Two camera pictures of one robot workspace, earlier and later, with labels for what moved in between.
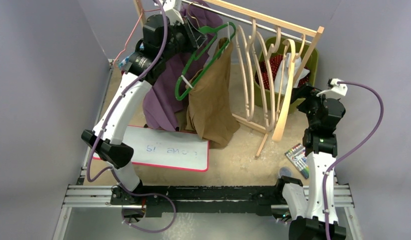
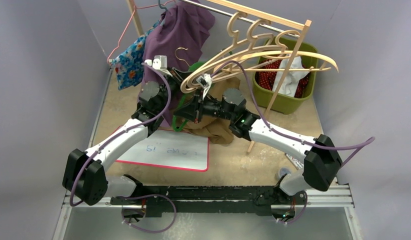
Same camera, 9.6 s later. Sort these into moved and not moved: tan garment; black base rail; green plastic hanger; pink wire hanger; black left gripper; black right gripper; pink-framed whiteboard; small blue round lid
Moved: pink wire hanger; tan garment; black right gripper; green plastic hanger; black left gripper
Not moved: small blue round lid; pink-framed whiteboard; black base rail
